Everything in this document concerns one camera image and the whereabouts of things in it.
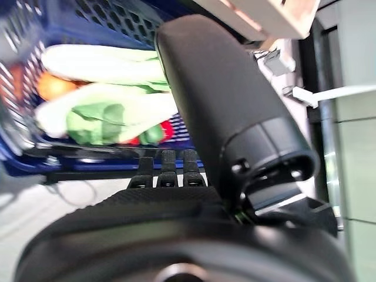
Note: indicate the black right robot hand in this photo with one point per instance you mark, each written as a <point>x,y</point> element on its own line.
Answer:
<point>147,235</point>

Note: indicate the green white napa cabbage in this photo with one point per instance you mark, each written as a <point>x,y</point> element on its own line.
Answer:
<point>97,63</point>
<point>88,97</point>

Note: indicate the blue plastic shopping basket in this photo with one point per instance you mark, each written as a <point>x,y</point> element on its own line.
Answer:
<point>88,164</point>

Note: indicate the green bell pepper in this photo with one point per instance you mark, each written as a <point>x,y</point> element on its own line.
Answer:
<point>151,135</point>

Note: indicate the red bell pepper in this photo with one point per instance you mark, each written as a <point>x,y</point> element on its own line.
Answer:
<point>167,130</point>

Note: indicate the wooden potato crate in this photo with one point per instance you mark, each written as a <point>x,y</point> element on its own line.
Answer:
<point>264,14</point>

